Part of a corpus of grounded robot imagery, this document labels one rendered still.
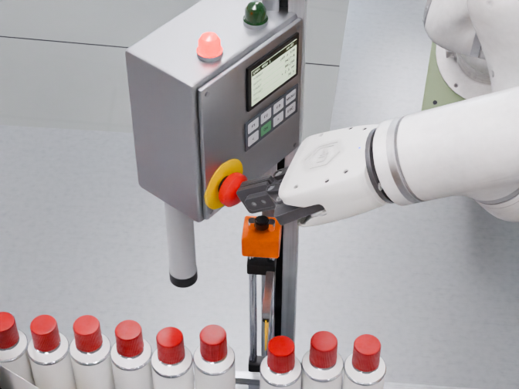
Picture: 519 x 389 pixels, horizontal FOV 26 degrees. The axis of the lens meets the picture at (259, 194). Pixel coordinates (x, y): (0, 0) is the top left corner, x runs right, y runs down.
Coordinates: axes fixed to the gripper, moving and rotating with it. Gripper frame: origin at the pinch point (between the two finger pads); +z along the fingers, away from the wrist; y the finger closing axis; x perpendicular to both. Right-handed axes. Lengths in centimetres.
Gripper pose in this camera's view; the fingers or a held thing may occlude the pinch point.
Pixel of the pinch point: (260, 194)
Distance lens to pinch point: 117.0
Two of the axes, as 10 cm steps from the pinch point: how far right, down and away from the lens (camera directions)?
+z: -8.1, 1.9, 5.6
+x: 4.9, 7.4, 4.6
